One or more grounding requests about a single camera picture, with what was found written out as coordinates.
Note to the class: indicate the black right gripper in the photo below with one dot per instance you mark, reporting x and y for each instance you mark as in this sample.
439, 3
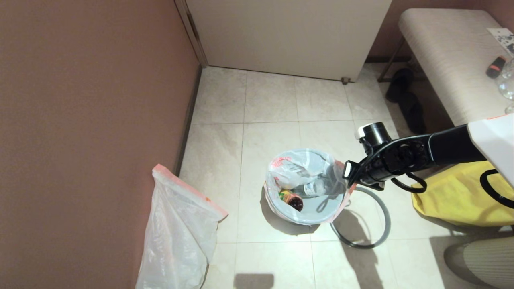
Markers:
375, 172

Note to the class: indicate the clear plastic bag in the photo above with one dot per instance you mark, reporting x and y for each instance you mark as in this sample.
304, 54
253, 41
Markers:
313, 212

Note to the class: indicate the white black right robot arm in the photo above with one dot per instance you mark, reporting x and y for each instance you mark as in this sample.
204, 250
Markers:
453, 146

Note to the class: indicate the yellow fabric bag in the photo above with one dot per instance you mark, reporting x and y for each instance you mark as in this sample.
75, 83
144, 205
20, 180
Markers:
453, 204

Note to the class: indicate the clear plastic bottle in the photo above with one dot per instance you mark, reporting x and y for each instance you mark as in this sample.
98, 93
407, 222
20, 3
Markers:
317, 188

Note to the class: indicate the black slipper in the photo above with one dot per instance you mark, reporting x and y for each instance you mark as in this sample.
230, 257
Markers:
397, 86
413, 114

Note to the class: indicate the round colourful food cup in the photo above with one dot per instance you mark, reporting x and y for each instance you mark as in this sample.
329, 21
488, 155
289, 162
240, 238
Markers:
293, 200

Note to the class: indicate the thin metal bench leg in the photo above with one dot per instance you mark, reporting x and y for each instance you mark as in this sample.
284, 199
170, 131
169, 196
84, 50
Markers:
391, 60

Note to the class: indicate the beige wood grain bench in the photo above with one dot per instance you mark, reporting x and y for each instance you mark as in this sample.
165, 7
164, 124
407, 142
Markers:
453, 68

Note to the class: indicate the grey ribbed cushion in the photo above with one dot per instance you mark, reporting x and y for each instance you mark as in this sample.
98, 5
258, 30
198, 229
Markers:
482, 261

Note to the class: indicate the clear glass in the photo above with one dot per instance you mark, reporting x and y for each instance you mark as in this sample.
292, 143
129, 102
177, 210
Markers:
507, 82
510, 108

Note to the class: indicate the small black red object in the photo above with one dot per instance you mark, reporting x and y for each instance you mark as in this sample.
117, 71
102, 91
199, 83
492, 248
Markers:
495, 67

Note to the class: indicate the white door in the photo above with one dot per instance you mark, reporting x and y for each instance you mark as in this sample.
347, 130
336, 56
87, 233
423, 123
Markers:
289, 36

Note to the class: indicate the white blue printed card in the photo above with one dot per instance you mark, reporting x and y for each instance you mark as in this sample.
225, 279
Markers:
504, 38

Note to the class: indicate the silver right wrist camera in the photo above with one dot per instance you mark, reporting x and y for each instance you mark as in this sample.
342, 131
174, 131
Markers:
349, 170

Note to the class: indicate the white door frame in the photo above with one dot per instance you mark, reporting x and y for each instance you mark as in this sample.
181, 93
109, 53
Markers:
190, 28

